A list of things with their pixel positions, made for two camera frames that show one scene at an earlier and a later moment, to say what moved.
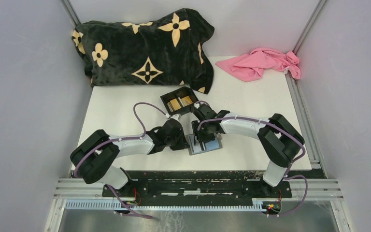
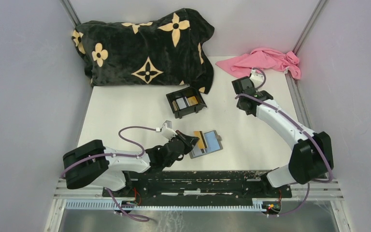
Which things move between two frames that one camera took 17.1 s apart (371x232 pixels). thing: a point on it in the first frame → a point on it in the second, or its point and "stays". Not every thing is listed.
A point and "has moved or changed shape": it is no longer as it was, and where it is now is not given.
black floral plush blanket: [168, 51] stays
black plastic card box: [180, 101] has moved or changed shape
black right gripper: [198, 137] → [237, 104]
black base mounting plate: [252, 185] stays
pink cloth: [250, 66] stays
